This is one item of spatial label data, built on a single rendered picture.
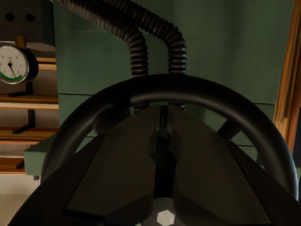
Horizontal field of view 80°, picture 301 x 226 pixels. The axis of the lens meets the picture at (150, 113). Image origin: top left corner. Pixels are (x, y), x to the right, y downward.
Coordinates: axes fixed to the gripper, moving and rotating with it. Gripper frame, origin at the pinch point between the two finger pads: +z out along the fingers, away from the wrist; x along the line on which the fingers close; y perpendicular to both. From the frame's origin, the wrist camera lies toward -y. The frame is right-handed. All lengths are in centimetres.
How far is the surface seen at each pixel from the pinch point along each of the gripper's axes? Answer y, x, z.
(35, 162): 24.9, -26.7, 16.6
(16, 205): 266, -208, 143
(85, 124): 4.7, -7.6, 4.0
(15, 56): 2.1, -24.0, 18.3
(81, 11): -4.8, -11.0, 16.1
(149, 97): 1.8, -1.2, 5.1
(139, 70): 1.3, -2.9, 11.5
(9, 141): 150, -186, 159
